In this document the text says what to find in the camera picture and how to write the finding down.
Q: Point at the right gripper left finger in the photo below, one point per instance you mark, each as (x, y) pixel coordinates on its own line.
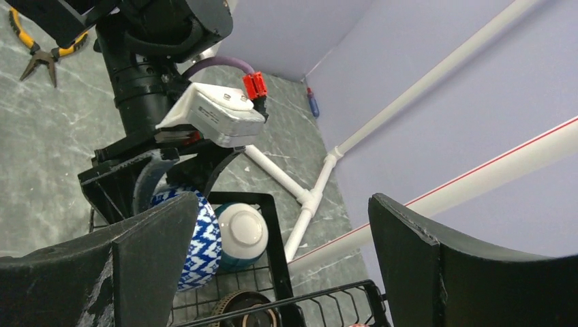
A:
(125, 274)

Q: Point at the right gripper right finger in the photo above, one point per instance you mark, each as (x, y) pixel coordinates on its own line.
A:
(434, 275)

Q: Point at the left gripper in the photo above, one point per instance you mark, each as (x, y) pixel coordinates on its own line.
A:
(122, 187)

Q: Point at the orange geometric patterned bowl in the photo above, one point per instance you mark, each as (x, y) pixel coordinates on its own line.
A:
(205, 248)

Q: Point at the teal white bowl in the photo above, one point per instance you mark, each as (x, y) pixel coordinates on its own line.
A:
(244, 234)

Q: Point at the brown glazed bowl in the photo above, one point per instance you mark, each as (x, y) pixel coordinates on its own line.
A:
(246, 305)

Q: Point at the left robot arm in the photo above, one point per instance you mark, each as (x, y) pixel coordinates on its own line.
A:
(142, 42)

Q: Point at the red blue screwdriver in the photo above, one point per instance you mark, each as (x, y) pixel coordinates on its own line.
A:
(313, 103)

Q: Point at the black wire dish rack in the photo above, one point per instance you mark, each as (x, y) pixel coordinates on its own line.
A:
(354, 304)

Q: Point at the white PVC pipe frame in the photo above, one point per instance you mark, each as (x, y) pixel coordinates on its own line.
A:
(466, 111)

